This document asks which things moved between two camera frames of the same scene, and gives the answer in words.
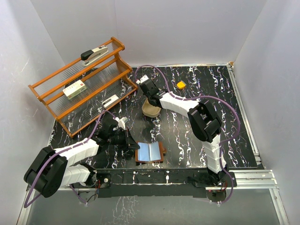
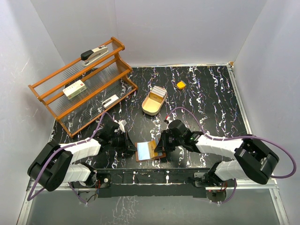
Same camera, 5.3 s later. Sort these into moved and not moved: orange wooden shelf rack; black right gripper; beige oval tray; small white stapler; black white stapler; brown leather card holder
Moved: brown leather card holder; black right gripper
Not moved: small white stapler; orange wooden shelf rack; black white stapler; beige oval tray
